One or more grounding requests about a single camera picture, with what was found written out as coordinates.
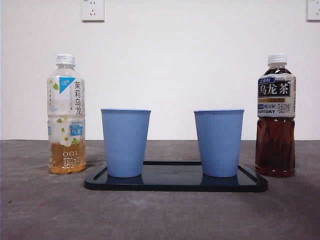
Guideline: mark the pale jasmine oolong tea bottle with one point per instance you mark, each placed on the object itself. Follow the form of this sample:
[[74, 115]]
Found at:
[[66, 112]]

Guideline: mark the dark oolong tea bottle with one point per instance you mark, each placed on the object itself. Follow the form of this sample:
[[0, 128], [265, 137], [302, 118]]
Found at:
[[275, 140]]

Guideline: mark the blue ribbed plastic cup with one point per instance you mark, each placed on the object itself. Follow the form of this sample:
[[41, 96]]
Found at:
[[218, 142], [125, 142]]

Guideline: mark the dark teal rectangular tray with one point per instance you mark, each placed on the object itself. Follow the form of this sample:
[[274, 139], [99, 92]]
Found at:
[[172, 183]]

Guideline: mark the white wall socket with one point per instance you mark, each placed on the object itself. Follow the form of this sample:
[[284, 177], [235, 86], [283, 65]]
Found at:
[[313, 10], [93, 10]]

